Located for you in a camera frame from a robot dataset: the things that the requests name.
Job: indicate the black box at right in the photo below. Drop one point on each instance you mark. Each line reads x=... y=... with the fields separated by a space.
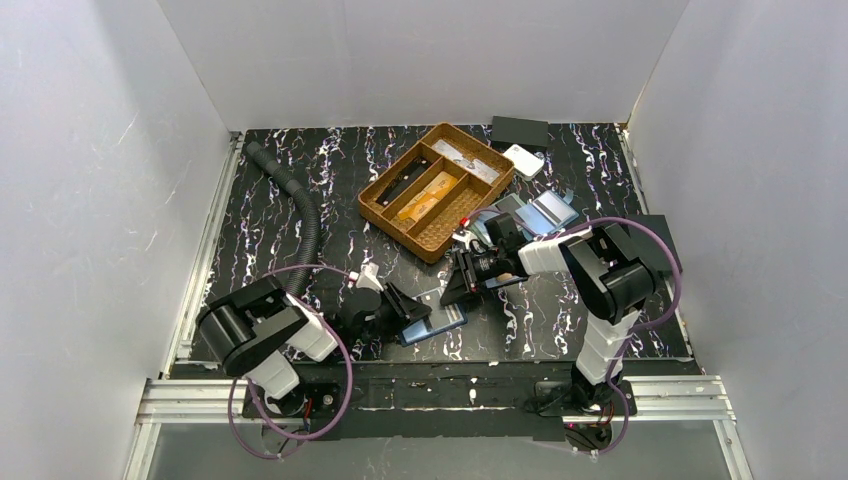
x=648 y=248

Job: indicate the white small box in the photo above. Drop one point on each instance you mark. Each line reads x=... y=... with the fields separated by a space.
x=525 y=163

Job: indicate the navy blue card holder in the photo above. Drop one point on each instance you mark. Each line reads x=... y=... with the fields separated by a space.
x=438 y=322

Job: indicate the white card black stripe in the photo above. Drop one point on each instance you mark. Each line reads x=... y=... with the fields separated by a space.
x=481 y=170

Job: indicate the black VIP card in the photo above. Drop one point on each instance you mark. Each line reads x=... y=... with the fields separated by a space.
x=431 y=298

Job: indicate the black box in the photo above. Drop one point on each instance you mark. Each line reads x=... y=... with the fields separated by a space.
x=530 y=134
x=648 y=248

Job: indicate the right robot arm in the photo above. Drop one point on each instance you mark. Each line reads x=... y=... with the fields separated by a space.
x=611 y=279

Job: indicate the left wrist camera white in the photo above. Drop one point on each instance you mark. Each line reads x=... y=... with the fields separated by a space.
x=367 y=277

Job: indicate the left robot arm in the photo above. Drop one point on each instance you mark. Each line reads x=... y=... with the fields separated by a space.
x=249 y=329

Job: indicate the green card holder open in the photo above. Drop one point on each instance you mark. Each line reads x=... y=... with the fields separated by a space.
x=511 y=204

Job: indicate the black box at back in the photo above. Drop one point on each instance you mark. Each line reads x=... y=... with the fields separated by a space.
x=530 y=134

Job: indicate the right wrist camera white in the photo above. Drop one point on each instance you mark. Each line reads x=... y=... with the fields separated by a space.
x=465 y=238

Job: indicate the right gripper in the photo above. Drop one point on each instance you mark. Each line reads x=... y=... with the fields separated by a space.
x=468 y=273

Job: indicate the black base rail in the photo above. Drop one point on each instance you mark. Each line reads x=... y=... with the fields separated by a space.
x=440 y=400

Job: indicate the orange card in tray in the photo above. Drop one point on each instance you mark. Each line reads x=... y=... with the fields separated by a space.
x=439 y=186

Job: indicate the orange VIP card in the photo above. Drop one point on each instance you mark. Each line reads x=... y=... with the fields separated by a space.
x=417 y=208

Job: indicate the light blue card holder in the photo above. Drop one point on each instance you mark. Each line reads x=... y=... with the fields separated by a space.
x=547 y=213

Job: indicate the white card in tray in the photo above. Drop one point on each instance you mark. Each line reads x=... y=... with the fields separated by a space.
x=450 y=152

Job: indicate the black card holder open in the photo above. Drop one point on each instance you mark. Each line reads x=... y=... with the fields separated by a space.
x=503 y=279

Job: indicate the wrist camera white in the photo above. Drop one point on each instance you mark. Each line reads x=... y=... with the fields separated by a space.
x=465 y=238
x=367 y=277

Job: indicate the brown woven divider tray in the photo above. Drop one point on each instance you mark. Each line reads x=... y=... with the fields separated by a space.
x=430 y=237

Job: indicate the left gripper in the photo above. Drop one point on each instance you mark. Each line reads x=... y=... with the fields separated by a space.
x=394 y=307

